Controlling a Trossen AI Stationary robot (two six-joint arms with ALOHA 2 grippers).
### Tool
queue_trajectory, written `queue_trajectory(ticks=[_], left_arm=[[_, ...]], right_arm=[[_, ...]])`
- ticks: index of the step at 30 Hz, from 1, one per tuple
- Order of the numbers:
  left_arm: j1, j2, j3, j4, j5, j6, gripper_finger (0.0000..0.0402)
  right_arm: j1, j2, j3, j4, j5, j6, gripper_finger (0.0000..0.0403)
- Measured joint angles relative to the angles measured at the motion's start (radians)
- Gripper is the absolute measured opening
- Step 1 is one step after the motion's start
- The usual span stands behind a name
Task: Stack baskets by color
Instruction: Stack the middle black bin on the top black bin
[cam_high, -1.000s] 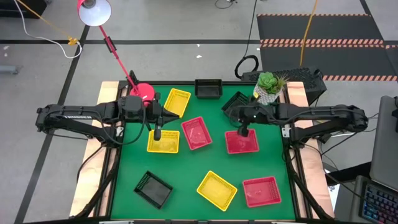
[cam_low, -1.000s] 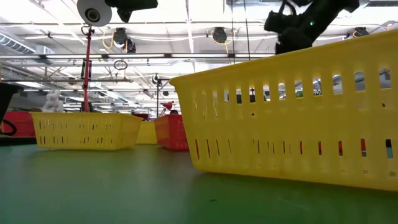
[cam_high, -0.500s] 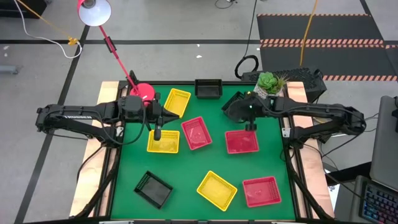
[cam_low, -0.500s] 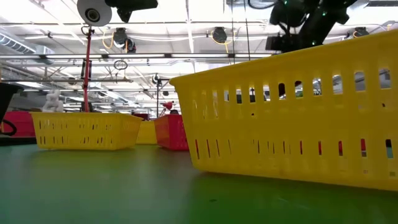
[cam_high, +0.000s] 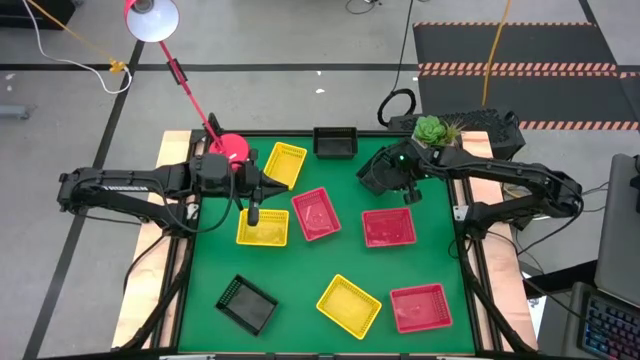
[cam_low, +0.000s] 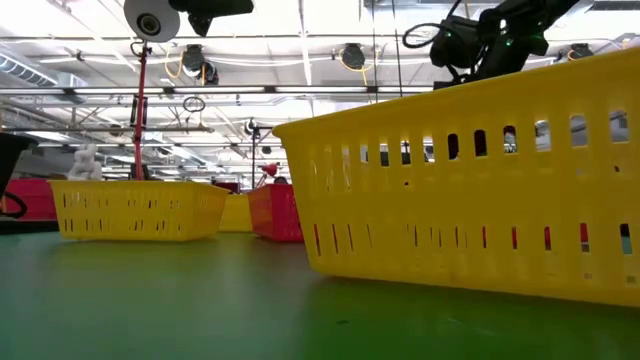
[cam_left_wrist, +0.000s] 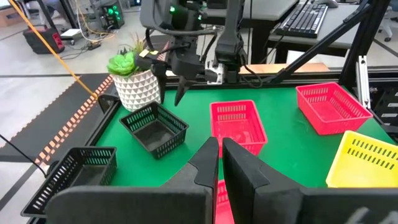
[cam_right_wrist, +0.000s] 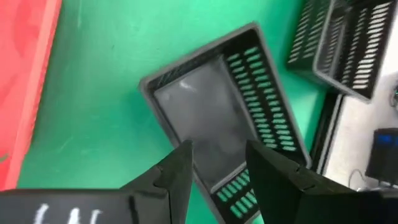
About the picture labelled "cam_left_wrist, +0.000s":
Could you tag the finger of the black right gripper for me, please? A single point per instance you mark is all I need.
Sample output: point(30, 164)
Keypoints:
point(162, 81)
point(182, 88)

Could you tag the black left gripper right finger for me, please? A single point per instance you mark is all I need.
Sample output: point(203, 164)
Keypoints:
point(242, 180)

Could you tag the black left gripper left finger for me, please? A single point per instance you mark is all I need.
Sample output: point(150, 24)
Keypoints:
point(199, 174)

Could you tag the red plastic basket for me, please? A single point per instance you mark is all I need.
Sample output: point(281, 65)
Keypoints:
point(237, 124)
point(222, 205)
point(329, 112)

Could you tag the black plastic basket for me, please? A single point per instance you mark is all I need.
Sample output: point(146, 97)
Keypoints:
point(154, 137)
point(84, 171)

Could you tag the yellow plastic basket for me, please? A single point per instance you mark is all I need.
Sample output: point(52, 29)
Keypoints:
point(360, 168)

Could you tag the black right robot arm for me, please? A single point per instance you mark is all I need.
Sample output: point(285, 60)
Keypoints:
point(230, 37)

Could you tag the succulent in white pot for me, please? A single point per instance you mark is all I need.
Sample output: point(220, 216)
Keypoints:
point(136, 90)

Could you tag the yellow tag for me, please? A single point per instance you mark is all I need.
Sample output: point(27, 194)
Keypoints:
point(144, 53)

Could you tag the green table mat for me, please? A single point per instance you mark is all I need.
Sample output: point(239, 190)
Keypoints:
point(286, 149)

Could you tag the black power strip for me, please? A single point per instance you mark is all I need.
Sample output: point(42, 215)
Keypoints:
point(94, 45)

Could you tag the black computer with green lights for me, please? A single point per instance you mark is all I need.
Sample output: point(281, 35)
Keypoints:
point(113, 17)

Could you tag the black striped-edge floor mat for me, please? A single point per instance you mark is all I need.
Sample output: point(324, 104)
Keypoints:
point(85, 124)
point(53, 124)

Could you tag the white floor device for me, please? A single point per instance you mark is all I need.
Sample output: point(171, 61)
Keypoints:
point(71, 32)

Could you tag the black computer keyboard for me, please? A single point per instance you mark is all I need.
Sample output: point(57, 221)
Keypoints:
point(303, 20)

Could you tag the black and red power station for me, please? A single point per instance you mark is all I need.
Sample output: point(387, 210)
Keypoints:
point(40, 42)

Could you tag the silver aluminium extrusion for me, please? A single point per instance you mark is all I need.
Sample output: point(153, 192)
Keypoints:
point(363, 84)

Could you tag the white office chair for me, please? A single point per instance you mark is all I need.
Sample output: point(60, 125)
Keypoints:
point(387, 23)

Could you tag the silver aluminium bracket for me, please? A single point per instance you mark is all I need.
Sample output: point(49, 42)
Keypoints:
point(215, 74)

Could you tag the black frame strut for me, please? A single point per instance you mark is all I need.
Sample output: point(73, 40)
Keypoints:
point(323, 43)

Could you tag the black frame post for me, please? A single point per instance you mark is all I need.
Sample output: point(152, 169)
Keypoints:
point(363, 43)

